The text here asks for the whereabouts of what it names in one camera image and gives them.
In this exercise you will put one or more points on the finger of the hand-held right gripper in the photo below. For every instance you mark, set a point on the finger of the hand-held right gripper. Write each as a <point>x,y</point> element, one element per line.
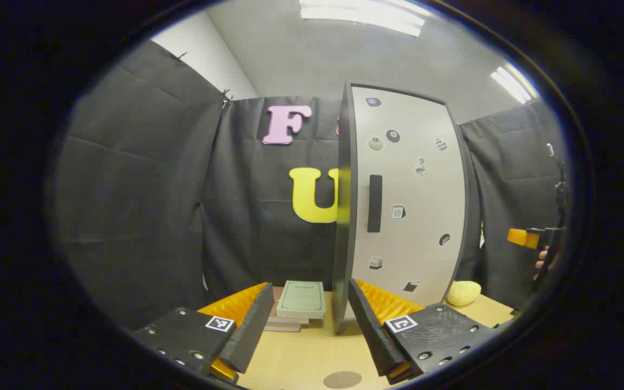
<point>520,237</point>

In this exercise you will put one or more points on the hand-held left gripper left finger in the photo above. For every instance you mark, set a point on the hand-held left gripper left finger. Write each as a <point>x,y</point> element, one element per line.
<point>249,336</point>

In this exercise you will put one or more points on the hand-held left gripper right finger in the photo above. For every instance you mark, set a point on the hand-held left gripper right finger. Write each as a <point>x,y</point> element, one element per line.
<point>374,341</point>

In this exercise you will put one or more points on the light grey cabinet door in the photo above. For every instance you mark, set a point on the light grey cabinet door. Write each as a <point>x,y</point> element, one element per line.
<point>420,189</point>

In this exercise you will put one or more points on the dark grey cabinet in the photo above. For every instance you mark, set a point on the dark grey cabinet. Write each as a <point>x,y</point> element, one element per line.
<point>343,216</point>

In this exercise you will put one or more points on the green notebook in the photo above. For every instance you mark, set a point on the green notebook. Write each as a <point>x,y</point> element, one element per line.
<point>301,298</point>

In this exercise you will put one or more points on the yellow soft toy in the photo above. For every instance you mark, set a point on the yellow soft toy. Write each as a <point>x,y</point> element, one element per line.
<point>463,293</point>

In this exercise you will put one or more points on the black backdrop cloth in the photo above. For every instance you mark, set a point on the black backdrop cloth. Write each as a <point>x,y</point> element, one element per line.
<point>144,189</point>

